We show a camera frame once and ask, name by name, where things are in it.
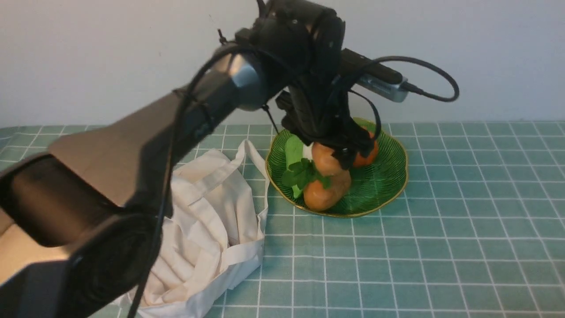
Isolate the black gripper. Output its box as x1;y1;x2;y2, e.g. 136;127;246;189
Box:
276;74;375;170

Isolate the brown potato from bag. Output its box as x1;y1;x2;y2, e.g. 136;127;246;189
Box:
311;142;344;176

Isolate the white canvas tote bag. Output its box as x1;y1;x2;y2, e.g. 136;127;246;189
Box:
137;139;268;318

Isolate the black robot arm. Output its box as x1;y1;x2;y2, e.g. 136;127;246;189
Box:
1;0;373;318

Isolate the orange mini pumpkin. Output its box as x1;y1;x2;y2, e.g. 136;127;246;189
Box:
352;139;379;168

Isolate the green ribbed plate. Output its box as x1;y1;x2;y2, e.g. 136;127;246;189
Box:
265;124;408;219

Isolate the white radish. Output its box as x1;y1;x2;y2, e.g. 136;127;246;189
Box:
302;143;313;161

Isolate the green leafy vegetable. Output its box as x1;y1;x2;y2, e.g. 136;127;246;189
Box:
282;134;330;199

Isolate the brown potato on plate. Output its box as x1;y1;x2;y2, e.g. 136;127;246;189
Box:
303;170;352;212

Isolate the green checkered tablecloth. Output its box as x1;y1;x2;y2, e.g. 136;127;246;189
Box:
0;122;565;318

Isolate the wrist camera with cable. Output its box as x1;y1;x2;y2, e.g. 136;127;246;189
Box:
335;49;460;103

